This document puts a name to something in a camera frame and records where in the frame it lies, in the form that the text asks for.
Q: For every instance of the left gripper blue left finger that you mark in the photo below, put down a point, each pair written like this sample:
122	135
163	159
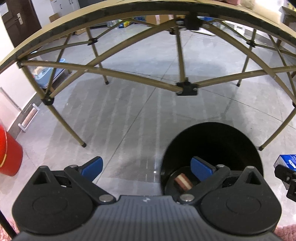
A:
91	169

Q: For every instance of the red plastic bucket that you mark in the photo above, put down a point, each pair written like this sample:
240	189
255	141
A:
11	154

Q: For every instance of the blue pet litter box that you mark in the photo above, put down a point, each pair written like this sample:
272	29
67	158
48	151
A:
42	74

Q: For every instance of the dark brown door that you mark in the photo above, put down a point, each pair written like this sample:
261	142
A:
20	19

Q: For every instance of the black round trash bin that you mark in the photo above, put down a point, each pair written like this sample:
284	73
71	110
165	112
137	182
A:
215	143

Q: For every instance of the white kitchen cabinet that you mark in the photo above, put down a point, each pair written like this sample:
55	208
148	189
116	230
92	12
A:
64	7

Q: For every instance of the open cardboard box floor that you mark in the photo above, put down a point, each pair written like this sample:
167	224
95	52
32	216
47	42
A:
54	17

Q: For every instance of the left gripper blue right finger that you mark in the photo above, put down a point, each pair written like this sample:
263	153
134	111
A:
201	169

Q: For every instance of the blue tissue pack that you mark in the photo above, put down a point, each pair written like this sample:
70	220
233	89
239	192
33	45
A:
288	161

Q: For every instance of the large cardboard box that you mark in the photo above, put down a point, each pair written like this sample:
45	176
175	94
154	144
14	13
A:
158	19

